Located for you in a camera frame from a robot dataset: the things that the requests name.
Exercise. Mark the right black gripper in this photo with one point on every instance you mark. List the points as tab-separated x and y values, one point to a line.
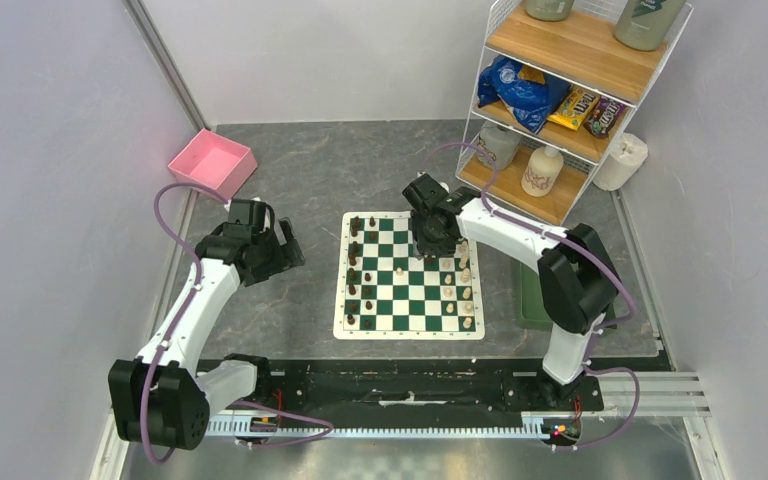
447	246

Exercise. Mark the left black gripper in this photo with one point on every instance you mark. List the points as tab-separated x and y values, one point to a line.
286	256

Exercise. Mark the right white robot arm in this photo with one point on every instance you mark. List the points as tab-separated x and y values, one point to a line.
540	247

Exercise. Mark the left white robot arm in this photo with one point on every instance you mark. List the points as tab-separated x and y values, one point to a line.
162	397

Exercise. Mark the dark chess rook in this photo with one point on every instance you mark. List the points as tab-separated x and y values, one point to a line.
356	224

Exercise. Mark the green white chess mat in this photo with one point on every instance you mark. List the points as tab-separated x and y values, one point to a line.
385	292

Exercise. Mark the grey jar with lettering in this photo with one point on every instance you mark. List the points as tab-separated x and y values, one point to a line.
500	143

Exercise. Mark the pink plastic bin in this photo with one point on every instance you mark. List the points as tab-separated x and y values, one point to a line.
214	161

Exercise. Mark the cream soap bottle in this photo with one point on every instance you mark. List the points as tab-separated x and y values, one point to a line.
543	169

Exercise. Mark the green plastic tray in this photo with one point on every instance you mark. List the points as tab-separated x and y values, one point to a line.
530	301

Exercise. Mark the blue snack bag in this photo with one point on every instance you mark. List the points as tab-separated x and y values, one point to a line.
528	94

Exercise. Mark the yellow candy bag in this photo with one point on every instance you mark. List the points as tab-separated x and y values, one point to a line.
575	108

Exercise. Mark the brown candy bag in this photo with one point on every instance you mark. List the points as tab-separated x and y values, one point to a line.
604	117

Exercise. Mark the white paper towel roll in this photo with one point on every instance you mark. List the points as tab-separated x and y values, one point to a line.
623	161

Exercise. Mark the green bottle top left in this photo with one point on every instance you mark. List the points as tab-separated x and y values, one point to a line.
548	10

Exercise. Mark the green bottle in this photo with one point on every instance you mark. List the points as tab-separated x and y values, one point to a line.
643	24
548	10

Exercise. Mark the green bottle top right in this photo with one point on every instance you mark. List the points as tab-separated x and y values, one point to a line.
643	24

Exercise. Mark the white wire wooden shelf rack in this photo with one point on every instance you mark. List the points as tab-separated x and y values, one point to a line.
598	85

